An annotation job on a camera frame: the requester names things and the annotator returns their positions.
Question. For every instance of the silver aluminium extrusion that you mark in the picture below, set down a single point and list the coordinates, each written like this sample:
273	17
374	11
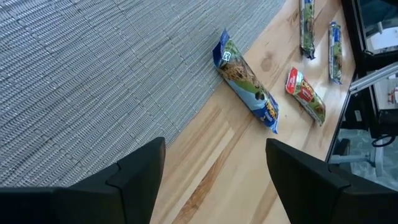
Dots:
373	77

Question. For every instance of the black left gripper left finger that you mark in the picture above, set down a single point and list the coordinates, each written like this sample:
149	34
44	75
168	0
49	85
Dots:
93	202

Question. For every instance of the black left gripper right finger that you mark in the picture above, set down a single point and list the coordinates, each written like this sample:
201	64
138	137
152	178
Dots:
317	199

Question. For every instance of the green granola bar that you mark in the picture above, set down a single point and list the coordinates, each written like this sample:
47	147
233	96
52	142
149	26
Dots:
308	31
306	96
335	56

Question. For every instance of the black table frame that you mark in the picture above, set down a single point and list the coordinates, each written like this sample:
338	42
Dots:
353	31

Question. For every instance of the grey woven placemat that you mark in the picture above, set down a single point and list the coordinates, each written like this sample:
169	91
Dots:
93	77

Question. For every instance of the grey metal table leg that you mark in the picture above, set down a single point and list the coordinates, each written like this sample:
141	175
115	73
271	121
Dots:
357	159

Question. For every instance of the blue granola bar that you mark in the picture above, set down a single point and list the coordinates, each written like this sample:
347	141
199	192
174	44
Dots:
245	84

